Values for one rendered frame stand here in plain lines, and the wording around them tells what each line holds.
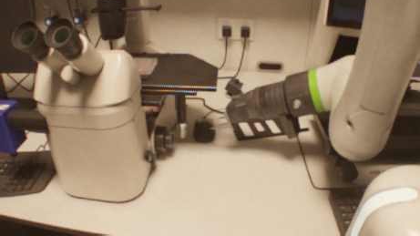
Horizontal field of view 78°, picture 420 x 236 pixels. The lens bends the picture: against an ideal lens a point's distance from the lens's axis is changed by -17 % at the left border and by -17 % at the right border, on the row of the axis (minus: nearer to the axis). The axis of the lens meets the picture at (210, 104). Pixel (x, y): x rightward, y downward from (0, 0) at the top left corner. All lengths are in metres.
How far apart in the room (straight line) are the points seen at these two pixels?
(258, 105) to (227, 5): 0.64
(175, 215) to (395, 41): 0.49
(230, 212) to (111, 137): 0.27
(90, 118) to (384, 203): 0.45
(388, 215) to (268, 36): 1.07
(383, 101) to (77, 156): 0.52
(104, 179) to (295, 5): 0.96
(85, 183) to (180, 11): 0.82
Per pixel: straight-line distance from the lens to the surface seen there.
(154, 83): 0.65
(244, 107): 0.67
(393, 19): 0.38
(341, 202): 0.66
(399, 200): 0.27
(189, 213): 0.62
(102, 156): 0.58
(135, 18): 0.86
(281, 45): 1.27
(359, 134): 0.48
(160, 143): 0.70
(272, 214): 0.63
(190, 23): 1.24
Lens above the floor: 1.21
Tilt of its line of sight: 27 degrees down
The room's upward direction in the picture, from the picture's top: 1 degrees clockwise
